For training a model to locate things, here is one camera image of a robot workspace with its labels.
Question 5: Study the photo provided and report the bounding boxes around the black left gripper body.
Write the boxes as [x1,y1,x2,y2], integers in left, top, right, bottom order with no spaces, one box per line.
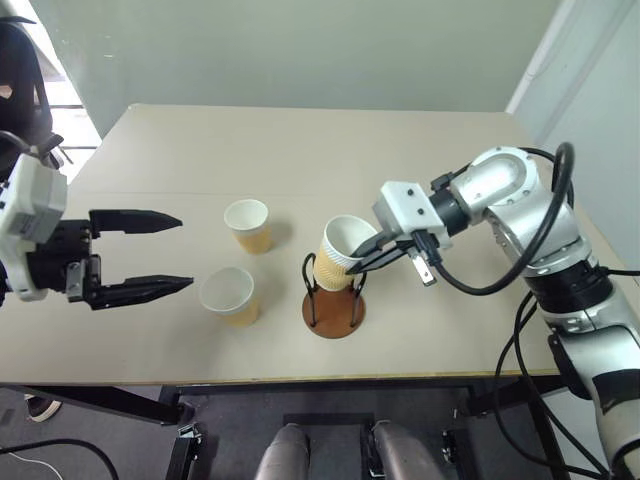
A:
[27,217,105,304]

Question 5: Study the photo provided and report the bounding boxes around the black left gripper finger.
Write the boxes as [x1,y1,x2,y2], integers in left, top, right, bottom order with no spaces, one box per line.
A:
[85,273,195,312]
[89,208,184,240]

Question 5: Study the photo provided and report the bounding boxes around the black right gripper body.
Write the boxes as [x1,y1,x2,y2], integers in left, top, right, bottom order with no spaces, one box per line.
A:
[377,230,421,257]

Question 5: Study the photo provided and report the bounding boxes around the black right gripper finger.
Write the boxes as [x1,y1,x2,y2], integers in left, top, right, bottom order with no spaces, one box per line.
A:
[355,233,397,257]
[347,245,414,276]

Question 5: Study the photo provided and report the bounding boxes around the ribbed yellow paper cup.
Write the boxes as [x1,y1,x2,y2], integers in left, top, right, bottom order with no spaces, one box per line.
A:
[313,214,380,293]

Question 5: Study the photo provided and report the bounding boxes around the silver metal plug tab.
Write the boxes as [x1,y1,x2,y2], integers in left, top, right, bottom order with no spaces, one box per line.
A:
[406,248,439,290]

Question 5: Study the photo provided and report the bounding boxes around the person in black clothing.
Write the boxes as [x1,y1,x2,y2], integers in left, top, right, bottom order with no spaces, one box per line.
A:
[0,13,55,187]

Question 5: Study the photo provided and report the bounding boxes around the grey rounded robot leg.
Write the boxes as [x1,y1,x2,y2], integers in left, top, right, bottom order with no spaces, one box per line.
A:
[256,422,312,480]
[373,421,437,480]

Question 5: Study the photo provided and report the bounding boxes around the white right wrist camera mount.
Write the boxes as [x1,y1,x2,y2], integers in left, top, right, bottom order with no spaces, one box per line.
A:
[370,180,454,251]

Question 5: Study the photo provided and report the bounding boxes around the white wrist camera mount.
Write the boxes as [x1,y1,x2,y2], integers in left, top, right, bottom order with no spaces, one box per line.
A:
[370,180,454,251]
[0,149,69,302]

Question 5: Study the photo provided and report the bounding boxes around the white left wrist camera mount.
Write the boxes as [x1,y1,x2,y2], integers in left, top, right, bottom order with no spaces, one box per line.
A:
[0,149,69,302]

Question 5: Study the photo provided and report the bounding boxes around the wire cup holder brown base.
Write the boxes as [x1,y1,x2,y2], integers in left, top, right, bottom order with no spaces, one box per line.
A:
[300,251,368,341]

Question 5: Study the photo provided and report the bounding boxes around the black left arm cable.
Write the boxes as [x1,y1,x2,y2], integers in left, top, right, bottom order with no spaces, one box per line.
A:
[0,130,67,169]

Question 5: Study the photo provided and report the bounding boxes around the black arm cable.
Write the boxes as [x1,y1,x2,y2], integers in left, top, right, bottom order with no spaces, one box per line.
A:
[412,141,576,297]
[0,130,67,169]

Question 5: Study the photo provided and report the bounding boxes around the black hanging cables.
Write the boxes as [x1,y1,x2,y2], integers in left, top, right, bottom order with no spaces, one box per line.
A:
[493,266,640,480]

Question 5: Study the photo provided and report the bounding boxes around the black floor cable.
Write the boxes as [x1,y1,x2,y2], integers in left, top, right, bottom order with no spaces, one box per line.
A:
[0,438,122,480]

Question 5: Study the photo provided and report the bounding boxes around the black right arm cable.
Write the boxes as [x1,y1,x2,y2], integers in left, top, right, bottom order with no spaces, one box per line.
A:
[412,141,576,297]

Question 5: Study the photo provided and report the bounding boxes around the white floor cable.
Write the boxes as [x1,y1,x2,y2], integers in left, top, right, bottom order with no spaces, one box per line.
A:
[0,451,62,475]

